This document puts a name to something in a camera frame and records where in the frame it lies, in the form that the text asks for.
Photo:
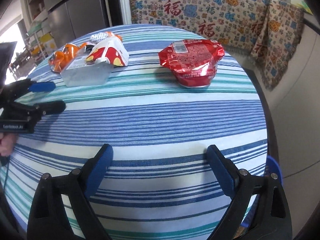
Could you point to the orange foil snack bag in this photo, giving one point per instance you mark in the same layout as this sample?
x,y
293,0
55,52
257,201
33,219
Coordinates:
x,y
61,58

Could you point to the white storage rack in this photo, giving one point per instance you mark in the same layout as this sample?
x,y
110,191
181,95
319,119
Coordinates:
x,y
33,43

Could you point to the person's left hand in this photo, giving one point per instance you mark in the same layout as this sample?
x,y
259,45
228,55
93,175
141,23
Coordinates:
x,y
7,143

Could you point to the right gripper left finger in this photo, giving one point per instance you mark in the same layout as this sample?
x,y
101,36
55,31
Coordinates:
x,y
48,218

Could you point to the red foil snack bag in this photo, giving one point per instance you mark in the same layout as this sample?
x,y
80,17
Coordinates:
x,y
193,62

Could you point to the white orange wrapper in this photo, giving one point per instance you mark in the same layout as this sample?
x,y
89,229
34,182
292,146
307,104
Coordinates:
x,y
96,38

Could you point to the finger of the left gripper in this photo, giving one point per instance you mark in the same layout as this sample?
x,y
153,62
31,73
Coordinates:
x,y
45,108
20,88

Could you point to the yellow green cardboard box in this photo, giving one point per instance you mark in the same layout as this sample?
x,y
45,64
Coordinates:
x,y
48,43

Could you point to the red white paper cup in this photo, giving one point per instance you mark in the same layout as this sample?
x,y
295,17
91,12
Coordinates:
x,y
110,50

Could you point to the clear plastic box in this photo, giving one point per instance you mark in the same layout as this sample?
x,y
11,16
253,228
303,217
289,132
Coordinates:
x,y
81,73

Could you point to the patterned fu character cloth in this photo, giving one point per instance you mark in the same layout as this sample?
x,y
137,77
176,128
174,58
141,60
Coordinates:
x,y
267,31

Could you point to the striped blue tablecloth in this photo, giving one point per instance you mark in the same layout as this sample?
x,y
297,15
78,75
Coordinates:
x,y
159,185

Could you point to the grey refrigerator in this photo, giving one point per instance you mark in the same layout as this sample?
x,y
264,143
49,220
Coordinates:
x,y
71,19

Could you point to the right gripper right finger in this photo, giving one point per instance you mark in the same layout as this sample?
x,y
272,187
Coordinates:
x,y
258,207

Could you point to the white kitchen cabinets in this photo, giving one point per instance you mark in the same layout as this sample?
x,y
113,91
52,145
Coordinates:
x,y
294,106

